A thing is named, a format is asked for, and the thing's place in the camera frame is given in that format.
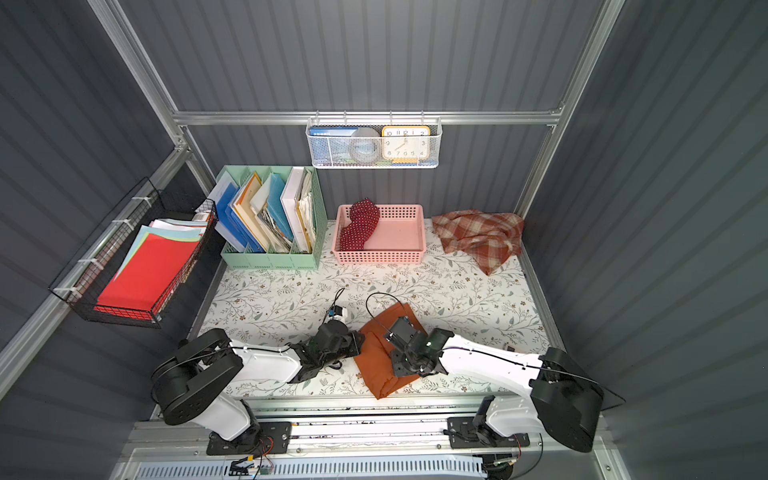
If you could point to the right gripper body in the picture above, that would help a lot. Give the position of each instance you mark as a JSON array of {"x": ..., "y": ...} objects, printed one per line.
[{"x": 398, "y": 339}]

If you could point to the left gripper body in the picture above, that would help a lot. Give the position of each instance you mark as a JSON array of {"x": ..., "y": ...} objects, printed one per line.
[{"x": 346, "y": 339}]

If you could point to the rust brown skirt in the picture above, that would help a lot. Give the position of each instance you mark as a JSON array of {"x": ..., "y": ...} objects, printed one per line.
[{"x": 374, "y": 361}]

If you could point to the pink plastic basket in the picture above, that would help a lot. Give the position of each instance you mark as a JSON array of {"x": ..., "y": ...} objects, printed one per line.
[{"x": 398, "y": 238}]

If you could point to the red polka dot skirt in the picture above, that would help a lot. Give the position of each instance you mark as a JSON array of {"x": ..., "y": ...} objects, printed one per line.
[{"x": 364, "y": 217}]

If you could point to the red plaid skirt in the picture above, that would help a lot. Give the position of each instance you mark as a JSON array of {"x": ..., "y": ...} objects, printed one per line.
[{"x": 488, "y": 238}]

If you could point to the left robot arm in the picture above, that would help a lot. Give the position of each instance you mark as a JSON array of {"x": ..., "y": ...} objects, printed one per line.
[{"x": 190, "y": 387}]

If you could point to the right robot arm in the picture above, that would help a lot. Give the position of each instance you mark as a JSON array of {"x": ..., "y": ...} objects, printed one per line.
[{"x": 553, "y": 394}]

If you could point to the grey tape roll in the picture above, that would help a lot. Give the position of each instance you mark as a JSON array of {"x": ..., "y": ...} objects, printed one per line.
[{"x": 364, "y": 147}]

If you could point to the floral table mat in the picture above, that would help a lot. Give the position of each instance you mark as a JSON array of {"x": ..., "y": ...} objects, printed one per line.
[{"x": 445, "y": 290}]

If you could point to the green file organizer box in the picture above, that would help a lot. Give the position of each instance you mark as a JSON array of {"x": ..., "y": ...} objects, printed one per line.
[{"x": 294, "y": 260}]

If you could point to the white binder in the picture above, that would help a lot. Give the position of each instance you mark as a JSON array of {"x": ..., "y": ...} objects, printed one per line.
[{"x": 290, "y": 202}]

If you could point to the blue folder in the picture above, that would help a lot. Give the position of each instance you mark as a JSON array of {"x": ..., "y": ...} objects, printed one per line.
[{"x": 230, "y": 224}]

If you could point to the red paper stack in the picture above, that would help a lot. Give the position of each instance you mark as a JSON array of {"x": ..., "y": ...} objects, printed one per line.
[{"x": 142, "y": 282}]

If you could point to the blue box in basket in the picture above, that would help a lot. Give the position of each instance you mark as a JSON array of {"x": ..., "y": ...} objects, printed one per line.
[{"x": 326, "y": 141}]

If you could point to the yellow alarm clock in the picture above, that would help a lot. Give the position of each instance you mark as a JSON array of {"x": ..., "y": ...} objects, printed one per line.
[{"x": 406, "y": 144}]

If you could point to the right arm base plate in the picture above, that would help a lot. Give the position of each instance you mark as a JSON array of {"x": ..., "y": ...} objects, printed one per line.
[{"x": 463, "y": 433}]

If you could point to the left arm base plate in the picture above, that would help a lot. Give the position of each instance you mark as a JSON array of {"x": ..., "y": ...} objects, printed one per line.
[{"x": 265, "y": 438}]

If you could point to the white wire wall basket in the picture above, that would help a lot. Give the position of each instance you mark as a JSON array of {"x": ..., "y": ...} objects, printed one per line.
[{"x": 377, "y": 122}]

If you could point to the black wire wall basket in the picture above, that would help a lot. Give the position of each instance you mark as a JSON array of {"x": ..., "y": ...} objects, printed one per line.
[{"x": 146, "y": 209}]

